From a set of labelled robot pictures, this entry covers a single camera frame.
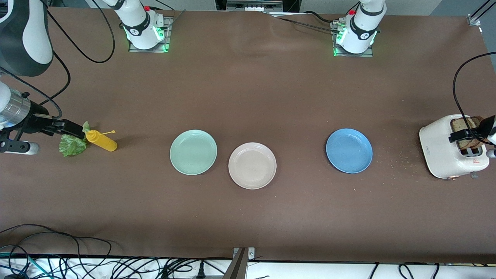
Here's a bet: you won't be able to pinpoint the brown bread slice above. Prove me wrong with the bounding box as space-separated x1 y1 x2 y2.
471 115 489 146
450 117 481 151

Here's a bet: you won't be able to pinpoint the green lettuce leaf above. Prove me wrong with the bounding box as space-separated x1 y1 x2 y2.
59 121 90 157

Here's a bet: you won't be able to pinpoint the yellow squeeze bottle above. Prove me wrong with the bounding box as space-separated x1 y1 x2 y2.
86 130 118 152

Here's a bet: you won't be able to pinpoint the blue plate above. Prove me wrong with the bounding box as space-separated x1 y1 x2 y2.
326 128 373 174

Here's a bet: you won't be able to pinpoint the mint green plate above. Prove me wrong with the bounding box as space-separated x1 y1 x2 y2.
170 129 218 176

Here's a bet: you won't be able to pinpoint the beige plate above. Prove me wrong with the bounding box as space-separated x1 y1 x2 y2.
228 142 277 190

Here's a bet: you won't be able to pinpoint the white toaster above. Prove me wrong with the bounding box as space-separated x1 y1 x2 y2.
419 114 490 181

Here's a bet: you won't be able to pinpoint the aluminium profile bar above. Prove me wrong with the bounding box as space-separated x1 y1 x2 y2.
468 0 496 27

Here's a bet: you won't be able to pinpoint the brown table cover sheet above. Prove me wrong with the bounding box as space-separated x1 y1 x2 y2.
0 7 496 264

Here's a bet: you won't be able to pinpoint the black and metal equipment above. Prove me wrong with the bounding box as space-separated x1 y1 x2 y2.
215 0 301 13

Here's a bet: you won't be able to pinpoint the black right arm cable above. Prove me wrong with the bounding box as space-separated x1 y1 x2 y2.
0 0 116 119

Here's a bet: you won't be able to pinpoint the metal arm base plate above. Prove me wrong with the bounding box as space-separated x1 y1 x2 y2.
331 19 374 58
129 15 171 53

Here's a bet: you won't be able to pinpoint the thin black cables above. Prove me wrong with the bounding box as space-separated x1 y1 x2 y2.
366 262 440 279

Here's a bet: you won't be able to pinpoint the tangle of black cables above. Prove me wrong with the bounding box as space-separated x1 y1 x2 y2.
0 224 233 279

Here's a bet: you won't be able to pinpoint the black cable on table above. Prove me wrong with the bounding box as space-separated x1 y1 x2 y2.
267 11 351 33

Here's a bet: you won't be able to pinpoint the grey metal mount post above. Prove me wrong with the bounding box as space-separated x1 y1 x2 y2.
223 247 255 279

